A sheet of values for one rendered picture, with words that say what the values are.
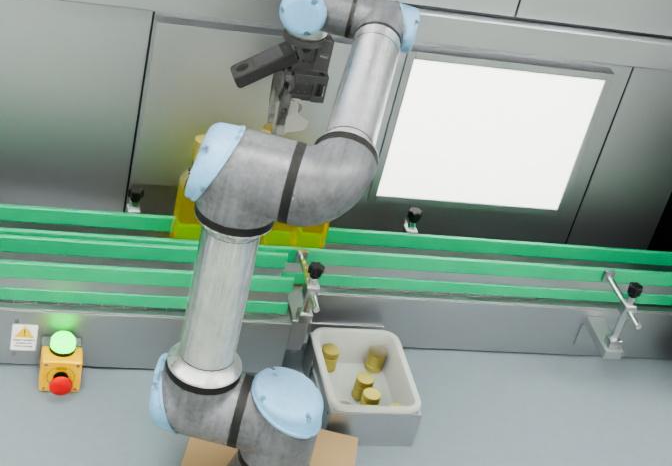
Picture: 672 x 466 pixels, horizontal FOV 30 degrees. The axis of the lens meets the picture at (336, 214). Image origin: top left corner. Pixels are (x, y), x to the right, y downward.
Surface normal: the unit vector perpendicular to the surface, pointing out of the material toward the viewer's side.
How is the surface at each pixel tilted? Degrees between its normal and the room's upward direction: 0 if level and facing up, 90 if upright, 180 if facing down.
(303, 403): 7
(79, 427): 0
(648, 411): 0
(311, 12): 90
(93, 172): 90
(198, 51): 90
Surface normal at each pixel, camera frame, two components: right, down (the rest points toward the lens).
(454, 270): 0.18, 0.57
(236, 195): -0.15, 0.51
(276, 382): 0.33, -0.79
